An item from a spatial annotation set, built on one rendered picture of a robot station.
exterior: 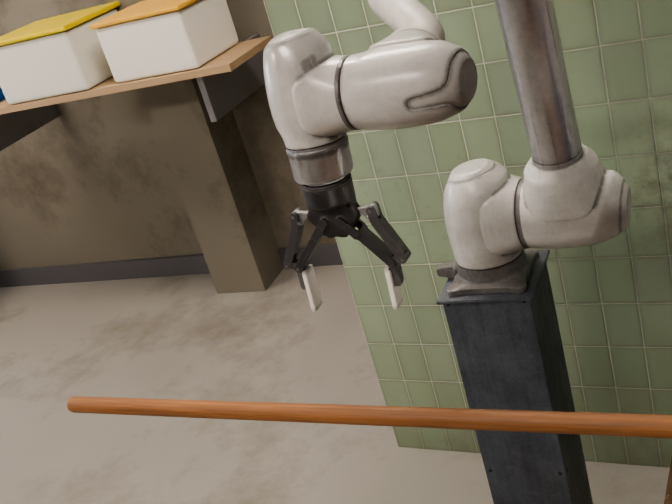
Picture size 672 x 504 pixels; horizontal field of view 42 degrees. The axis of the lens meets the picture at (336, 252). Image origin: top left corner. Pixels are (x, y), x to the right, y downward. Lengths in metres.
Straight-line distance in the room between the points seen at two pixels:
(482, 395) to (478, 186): 0.53
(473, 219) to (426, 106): 0.79
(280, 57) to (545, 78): 0.67
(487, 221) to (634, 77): 0.64
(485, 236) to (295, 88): 0.82
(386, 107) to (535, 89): 0.63
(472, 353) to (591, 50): 0.82
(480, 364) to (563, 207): 0.46
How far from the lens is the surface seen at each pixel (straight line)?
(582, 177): 1.80
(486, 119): 2.44
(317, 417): 1.38
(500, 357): 2.04
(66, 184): 5.34
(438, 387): 2.99
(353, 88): 1.15
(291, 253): 1.34
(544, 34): 1.69
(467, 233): 1.91
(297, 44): 1.19
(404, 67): 1.13
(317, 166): 1.22
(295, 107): 1.19
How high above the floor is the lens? 1.96
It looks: 24 degrees down
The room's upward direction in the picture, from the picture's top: 17 degrees counter-clockwise
